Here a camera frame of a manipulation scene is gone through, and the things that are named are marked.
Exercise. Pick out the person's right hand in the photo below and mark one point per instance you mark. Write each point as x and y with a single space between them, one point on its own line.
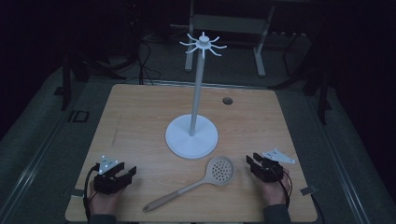
275 193

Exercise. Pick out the beige slotted spoon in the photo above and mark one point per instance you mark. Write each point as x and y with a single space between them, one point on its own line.
174 196

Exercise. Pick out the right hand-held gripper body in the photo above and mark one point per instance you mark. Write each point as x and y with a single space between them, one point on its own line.
270 171

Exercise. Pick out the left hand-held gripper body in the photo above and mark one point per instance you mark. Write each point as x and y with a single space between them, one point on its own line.
107 185

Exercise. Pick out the black tripod stand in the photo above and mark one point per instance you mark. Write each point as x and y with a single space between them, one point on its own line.
322 102
66 84

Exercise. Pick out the white utensil rack stand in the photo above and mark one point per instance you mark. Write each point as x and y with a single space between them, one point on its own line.
191 141

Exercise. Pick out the person's left hand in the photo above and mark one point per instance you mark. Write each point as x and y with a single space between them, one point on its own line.
104 203

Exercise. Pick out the grey metal desk frame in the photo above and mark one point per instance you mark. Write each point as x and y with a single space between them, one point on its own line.
227 24

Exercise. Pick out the grey tape strip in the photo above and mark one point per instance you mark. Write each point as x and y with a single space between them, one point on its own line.
308 190
77 193

